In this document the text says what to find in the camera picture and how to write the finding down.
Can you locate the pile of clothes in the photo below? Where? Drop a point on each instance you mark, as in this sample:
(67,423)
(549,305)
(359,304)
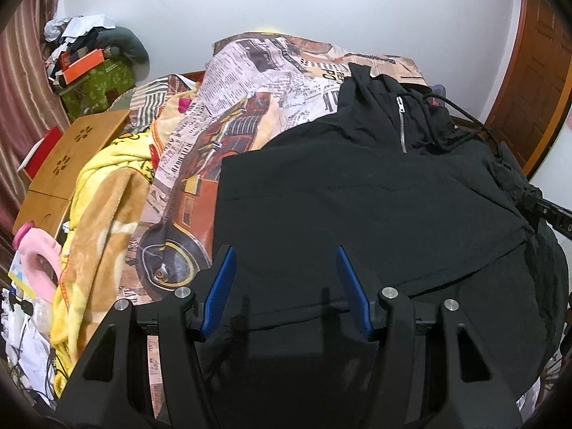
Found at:
(73,31)

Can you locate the grey pillow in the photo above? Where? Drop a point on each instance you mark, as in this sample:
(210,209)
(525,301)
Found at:
(129,42)

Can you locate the wooden door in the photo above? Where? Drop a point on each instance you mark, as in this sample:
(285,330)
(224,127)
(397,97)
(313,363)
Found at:
(527,67)

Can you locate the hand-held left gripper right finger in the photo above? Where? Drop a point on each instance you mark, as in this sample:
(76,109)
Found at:
(355,295)

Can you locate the striped brown curtain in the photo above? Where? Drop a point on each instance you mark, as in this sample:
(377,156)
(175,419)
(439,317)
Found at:
(22,76)

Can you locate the green patterned storage box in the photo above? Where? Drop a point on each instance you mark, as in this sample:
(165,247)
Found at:
(98,82)

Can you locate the newspaper print bedsheet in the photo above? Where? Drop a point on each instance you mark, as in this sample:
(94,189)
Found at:
(250,111)

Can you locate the wooden bed headboard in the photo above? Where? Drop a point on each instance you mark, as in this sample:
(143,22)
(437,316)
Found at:
(190,76)

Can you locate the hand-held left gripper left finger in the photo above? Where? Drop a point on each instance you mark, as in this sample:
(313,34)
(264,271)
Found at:
(219,295)

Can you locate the yellow fleece blanket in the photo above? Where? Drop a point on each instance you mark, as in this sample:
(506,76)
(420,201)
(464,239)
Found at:
(98,214)

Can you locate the white clutter pile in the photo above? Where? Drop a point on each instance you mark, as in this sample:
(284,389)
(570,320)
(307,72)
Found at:
(22,335)

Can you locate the black zip hoodie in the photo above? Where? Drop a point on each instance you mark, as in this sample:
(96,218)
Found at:
(357,201)

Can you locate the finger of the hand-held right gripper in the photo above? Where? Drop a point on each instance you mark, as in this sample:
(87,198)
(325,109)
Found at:
(547,214)

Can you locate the wooden lap desk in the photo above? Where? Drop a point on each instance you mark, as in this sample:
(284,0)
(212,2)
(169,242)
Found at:
(80,143)

